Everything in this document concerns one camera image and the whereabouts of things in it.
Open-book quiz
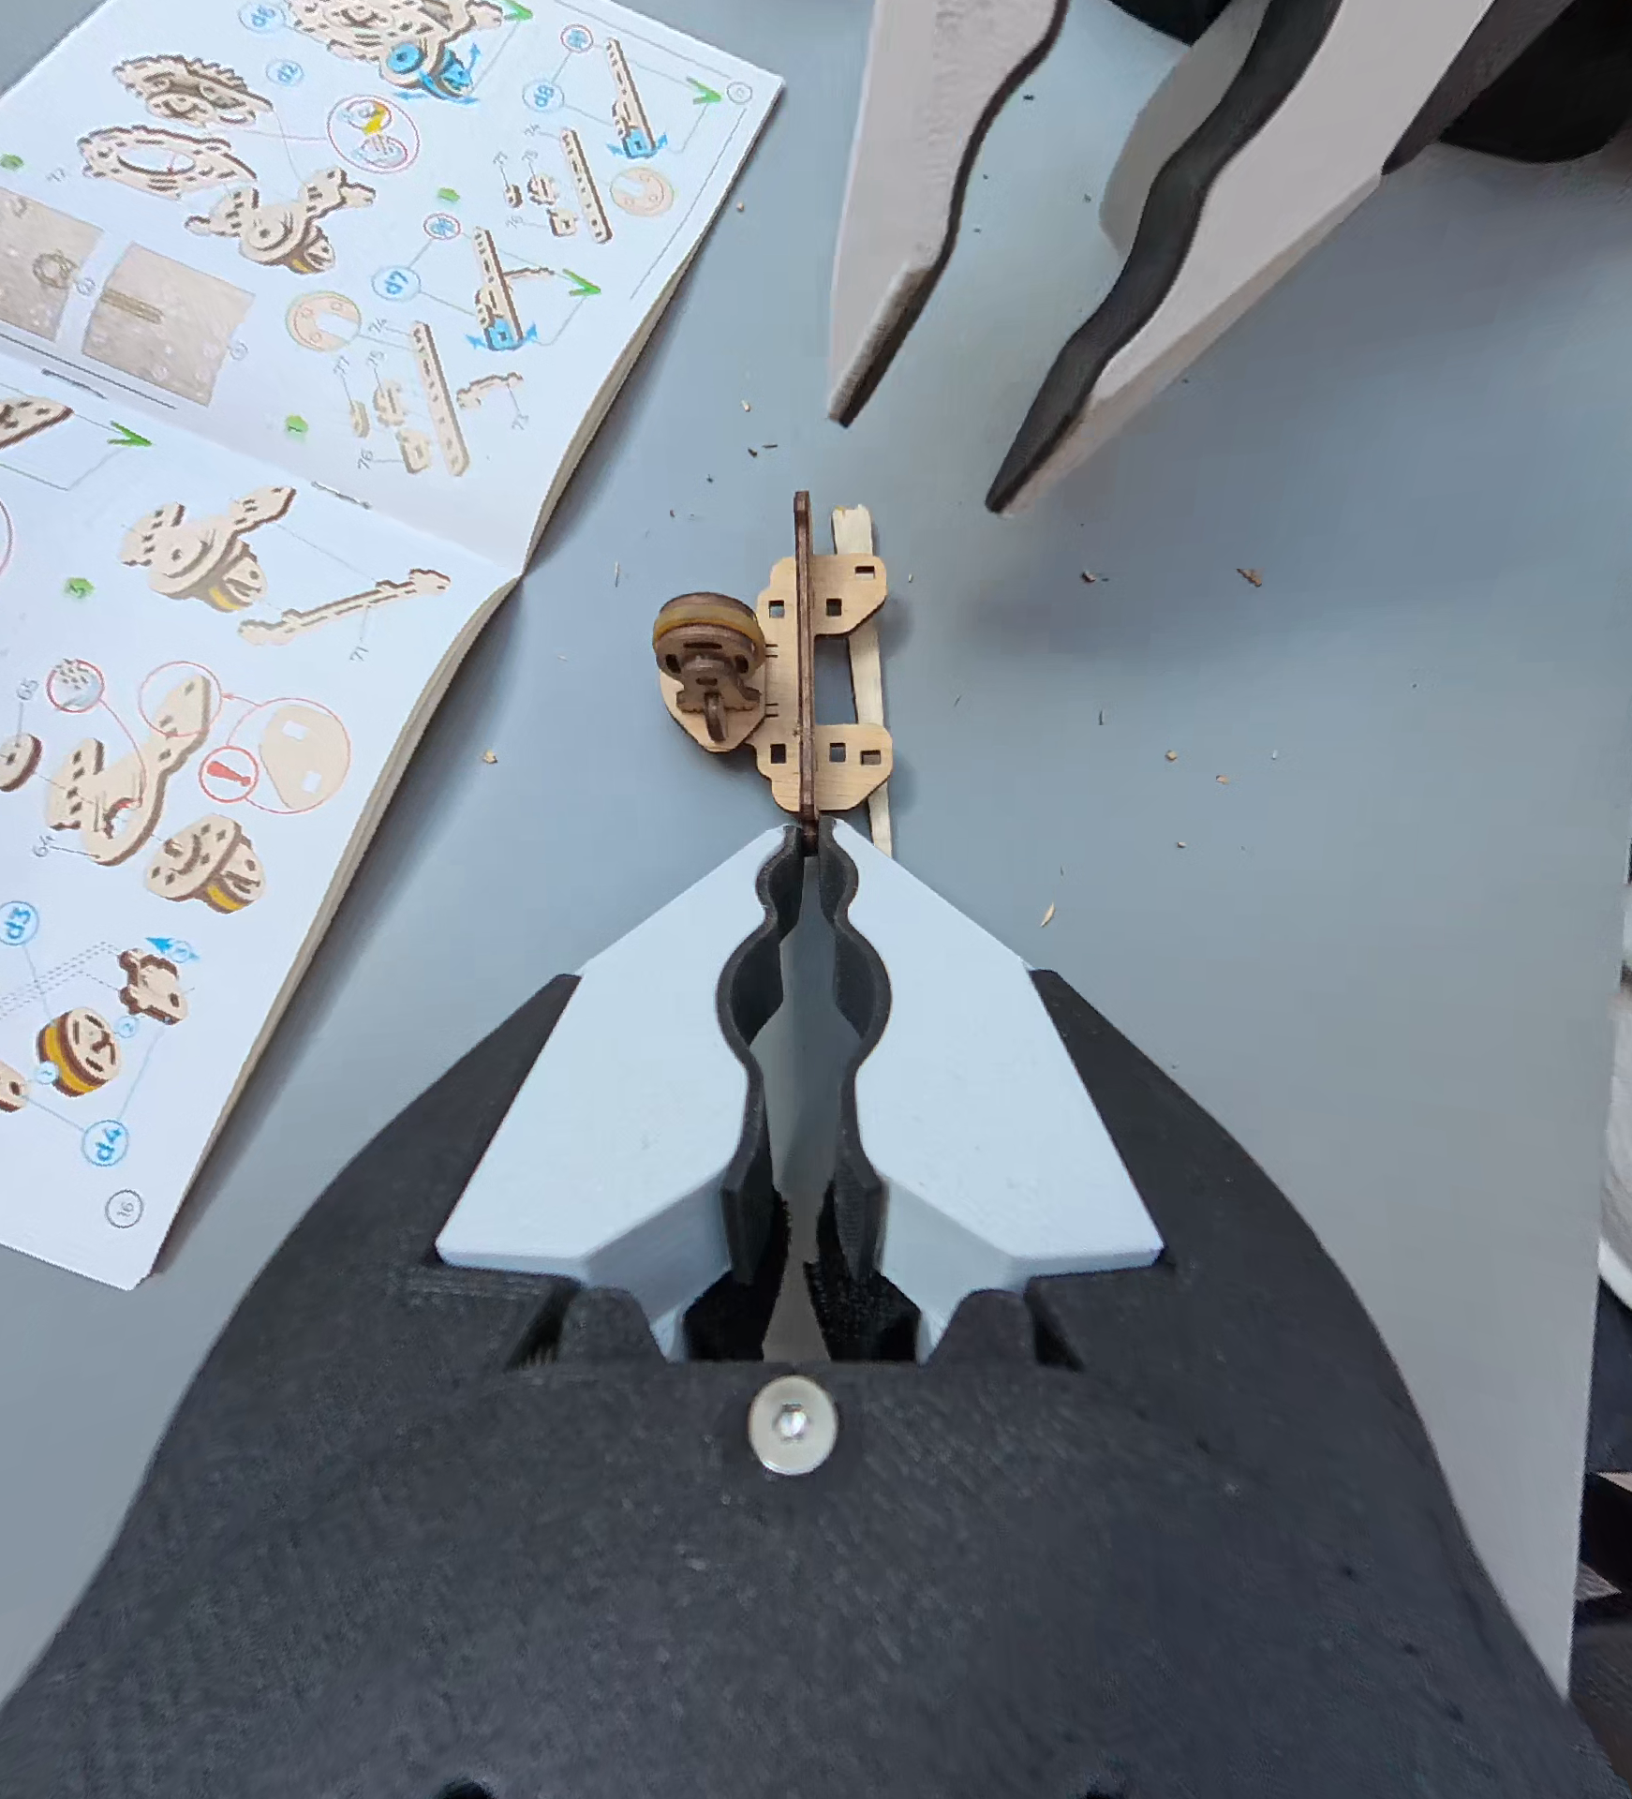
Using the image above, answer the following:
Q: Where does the thin wooden stick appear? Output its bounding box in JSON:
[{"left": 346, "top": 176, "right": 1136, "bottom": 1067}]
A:
[{"left": 829, "top": 503, "right": 895, "bottom": 858}]

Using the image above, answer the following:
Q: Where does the small wooden model bracket assembly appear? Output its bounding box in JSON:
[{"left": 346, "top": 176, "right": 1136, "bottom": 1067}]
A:
[{"left": 651, "top": 488, "right": 897, "bottom": 851}]

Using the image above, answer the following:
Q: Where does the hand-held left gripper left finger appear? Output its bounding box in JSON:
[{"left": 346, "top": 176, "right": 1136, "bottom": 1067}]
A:
[{"left": 437, "top": 826, "right": 820, "bottom": 1362}]

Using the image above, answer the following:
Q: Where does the open instruction booklet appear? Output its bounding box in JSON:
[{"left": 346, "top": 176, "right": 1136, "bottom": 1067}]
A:
[{"left": 0, "top": 0, "right": 788, "bottom": 1291}]

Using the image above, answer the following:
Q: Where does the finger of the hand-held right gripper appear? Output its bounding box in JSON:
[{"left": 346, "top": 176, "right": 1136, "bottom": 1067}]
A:
[
  {"left": 828, "top": 0, "right": 1078, "bottom": 426},
  {"left": 986, "top": 0, "right": 1503, "bottom": 516}
]

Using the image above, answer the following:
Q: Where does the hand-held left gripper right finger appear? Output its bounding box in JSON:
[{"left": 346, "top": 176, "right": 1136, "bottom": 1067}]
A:
[{"left": 814, "top": 819, "right": 1170, "bottom": 1362}]

